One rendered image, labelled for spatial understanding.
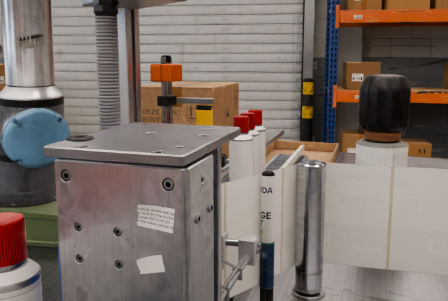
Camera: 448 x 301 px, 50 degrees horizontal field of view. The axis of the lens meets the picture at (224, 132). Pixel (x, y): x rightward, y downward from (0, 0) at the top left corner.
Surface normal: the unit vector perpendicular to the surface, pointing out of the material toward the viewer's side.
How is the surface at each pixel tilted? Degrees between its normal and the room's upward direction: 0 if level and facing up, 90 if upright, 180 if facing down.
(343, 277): 0
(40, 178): 77
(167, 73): 90
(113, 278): 90
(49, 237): 90
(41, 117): 101
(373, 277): 0
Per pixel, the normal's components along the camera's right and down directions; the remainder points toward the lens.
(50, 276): 0.00, -0.99
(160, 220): -0.31, 0.15
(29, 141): 0.49, 0.33
